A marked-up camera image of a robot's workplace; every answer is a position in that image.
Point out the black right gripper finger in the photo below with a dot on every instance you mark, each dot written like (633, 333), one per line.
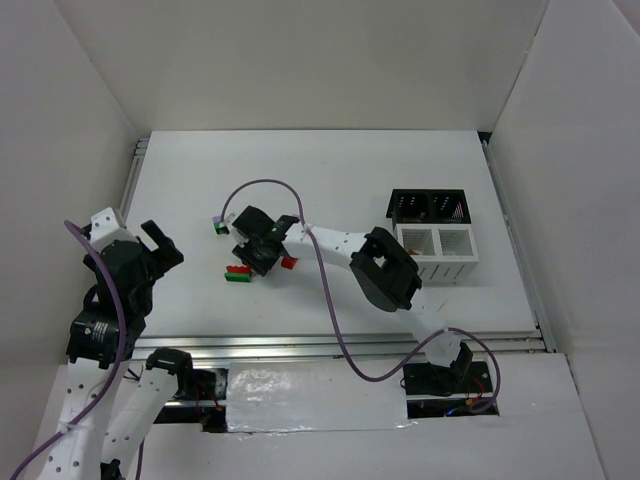
(241, 251)
(264, 262)

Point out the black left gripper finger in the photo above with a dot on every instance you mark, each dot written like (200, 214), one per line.
(144, 247)
(166, 255)

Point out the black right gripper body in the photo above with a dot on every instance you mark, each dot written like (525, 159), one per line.
(248, 237)

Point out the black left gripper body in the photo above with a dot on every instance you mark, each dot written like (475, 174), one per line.
(159, 248)

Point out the red curved lego brick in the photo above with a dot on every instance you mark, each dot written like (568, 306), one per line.
(288, 262)

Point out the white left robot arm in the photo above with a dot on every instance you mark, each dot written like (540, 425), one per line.
(92, 441)

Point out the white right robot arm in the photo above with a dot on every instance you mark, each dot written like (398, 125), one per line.
(385, 273)

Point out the red scalloped lego brick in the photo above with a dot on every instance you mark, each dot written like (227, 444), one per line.
(238, 269)

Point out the green flat lego plate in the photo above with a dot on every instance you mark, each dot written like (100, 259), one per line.
(237, 277)

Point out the green square lego brick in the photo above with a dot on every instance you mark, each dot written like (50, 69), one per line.
(221, 228)

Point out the white taped cover panel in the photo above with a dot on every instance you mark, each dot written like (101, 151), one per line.
(318, 396)

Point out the white slotted container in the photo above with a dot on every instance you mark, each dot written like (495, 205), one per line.
(446, 254)

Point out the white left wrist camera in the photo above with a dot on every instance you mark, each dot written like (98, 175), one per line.
(106, 227)

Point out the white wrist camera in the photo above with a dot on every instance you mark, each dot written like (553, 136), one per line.
(106, 227)
(228, 220)

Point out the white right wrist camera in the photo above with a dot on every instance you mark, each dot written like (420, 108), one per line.
(228, 220)

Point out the aluminium front rail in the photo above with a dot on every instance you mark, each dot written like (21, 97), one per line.
(216, 349)

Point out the aluminium rail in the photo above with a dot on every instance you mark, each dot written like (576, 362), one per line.
(216, 349)
(139, 154)

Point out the aluminium left side rail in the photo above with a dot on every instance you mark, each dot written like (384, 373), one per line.
(139, 154)

